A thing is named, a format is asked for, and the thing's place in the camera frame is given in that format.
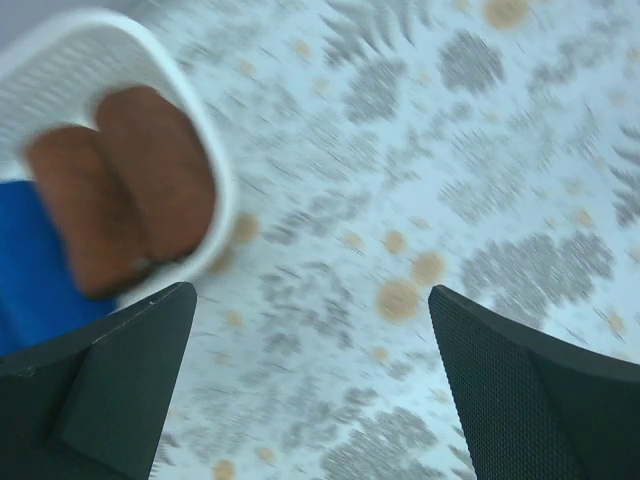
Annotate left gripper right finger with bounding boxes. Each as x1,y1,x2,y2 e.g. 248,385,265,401
428,285,639,480

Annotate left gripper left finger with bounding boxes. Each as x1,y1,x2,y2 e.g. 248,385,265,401
1,282,197,480

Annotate brown towel pile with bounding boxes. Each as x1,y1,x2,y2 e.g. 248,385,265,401
95,85,216,261

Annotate right blue rolled towel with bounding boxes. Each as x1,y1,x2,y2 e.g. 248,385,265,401
1,181,117,355

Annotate floral patterned table mat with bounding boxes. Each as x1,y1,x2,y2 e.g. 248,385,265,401
139,1,639,479

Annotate white perforated plastic basket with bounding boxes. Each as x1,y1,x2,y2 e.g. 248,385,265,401
1,7,238,308

